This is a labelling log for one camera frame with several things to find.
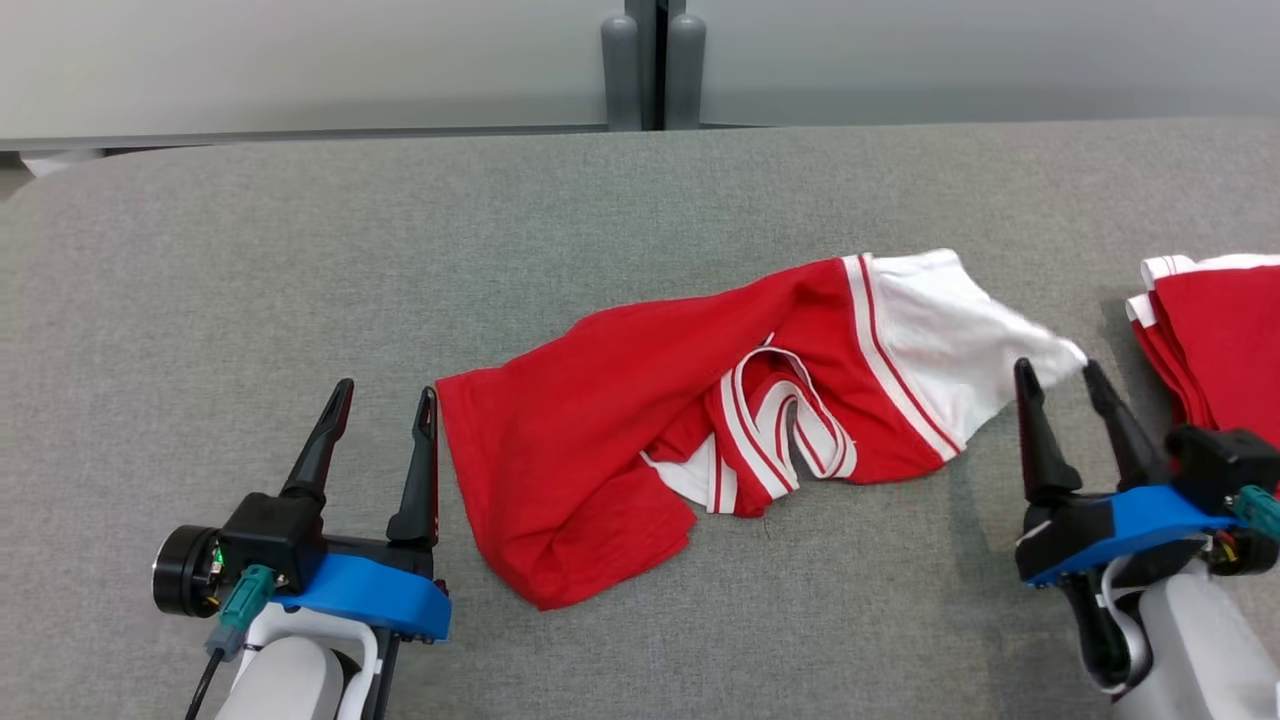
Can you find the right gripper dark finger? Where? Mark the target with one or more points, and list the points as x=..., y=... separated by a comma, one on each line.
x=1130, y=440
x=1042, y=450

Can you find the red white-striped basketball shorts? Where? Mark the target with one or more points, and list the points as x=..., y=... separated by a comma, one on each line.
x=1225, y=340

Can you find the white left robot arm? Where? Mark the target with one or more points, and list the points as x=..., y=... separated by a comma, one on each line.
x=290, y=680

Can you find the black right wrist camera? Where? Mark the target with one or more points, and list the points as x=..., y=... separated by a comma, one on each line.
x=1225, y=460

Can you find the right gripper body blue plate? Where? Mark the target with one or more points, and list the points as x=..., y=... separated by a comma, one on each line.
x=1110, y=530

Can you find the grey partition post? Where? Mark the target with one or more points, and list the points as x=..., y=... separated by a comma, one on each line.
x=653, y=60

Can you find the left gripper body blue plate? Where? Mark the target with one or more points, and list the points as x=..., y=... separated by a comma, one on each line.
x=370, y=600

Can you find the red white basketball jersey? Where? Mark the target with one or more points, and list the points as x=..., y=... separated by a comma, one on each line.
x=600, y=420

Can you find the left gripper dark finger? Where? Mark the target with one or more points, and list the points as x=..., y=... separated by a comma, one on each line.
x=422, y=490
x=318, y=450

